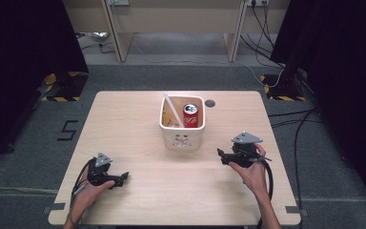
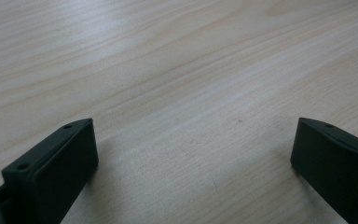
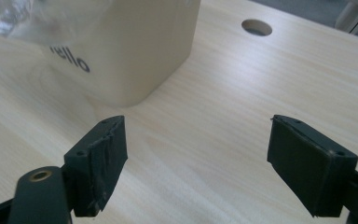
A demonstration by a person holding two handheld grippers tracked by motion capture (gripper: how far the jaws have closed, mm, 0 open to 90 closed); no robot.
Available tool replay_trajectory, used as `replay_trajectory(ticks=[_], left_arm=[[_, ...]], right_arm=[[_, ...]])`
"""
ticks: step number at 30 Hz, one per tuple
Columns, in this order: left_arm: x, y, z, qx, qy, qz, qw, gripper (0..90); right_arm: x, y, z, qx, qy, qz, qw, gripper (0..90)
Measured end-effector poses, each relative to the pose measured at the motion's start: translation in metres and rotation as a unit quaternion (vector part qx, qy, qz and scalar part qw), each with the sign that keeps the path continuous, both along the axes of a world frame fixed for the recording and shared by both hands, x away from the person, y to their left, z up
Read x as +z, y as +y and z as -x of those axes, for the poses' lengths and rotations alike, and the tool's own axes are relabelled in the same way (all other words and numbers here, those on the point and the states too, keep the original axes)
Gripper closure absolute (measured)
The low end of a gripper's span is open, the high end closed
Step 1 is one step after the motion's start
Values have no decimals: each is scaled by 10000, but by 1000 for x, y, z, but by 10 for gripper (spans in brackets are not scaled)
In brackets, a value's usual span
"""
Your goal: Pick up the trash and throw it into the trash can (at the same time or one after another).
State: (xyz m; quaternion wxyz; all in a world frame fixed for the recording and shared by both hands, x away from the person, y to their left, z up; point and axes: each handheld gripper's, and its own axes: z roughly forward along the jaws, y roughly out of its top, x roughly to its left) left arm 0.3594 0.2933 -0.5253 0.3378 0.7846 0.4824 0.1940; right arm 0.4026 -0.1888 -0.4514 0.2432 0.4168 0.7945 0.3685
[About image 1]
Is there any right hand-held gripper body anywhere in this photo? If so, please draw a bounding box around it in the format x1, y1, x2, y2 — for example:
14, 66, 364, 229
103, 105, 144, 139
230, 131, 273, 169

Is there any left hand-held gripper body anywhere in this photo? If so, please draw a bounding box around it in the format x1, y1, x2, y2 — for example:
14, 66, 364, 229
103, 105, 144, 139
87, 152, 118, 188

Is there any cream square plastic bin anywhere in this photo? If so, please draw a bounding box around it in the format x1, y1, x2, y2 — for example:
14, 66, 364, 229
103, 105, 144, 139
158, 94, 207, 152

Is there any red drink can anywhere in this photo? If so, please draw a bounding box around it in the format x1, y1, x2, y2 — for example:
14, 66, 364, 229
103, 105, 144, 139
182, 102, 200, 129

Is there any white straw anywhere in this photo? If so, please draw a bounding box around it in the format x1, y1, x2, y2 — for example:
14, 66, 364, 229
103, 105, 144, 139
162, 93, 186, 129

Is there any person's right hand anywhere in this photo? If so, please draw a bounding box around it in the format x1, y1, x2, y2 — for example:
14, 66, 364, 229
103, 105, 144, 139
228, 143, 269, 196

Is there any person's left hand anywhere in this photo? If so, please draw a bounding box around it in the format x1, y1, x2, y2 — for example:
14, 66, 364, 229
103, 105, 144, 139
71, 174, 116, 221

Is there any hazard-striped stand base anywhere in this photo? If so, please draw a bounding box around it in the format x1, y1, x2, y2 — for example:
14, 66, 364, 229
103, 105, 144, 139
40, 70, 90, 103
259, 73, 308, 102

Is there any black curtain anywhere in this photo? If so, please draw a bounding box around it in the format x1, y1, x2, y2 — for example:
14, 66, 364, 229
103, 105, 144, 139
0, 0, 91, 171
269, 0, 366, 219

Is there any crumpled silver foil bag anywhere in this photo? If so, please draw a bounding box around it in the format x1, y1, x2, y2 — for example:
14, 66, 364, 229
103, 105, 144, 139
86, 31, 110, 44

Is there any beige wooden desk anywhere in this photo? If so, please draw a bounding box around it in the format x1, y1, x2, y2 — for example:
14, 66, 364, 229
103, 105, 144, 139
63, 0, 292, 64

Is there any white power strip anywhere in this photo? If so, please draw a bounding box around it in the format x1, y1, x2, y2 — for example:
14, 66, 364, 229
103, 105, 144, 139
106, 0, 131, 7
246, 0, 270, 7

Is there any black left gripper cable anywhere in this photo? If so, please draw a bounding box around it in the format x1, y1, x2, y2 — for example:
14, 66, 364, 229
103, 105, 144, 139
67, 157, 95, 227

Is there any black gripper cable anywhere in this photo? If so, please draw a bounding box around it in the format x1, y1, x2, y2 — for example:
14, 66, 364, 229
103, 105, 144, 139
254, 156, 275, 229
67, 157, 95, 227

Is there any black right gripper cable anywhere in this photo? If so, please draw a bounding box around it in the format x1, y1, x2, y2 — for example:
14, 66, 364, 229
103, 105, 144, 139
254, 156, 275, 229

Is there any long black floor cable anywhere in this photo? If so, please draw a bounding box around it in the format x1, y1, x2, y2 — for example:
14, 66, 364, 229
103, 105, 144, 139
293, 109, 316, 220

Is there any black power cable bundle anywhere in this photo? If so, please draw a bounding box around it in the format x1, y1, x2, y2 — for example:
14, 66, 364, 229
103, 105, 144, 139
238, 2, 288, 70

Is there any thin black floor cable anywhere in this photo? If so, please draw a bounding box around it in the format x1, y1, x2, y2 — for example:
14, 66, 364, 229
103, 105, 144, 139
76, 31, 116, 55

